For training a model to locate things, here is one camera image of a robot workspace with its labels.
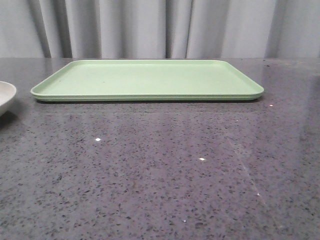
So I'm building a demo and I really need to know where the cream white round plate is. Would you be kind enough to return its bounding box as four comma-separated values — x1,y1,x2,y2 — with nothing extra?
0,81,17,116

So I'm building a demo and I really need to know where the light green plastic tray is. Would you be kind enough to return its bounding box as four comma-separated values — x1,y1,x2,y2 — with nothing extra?
30,59,264,102

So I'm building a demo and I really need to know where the grey pleated curtain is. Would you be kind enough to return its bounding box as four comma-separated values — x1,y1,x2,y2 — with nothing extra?
0,0,320,59

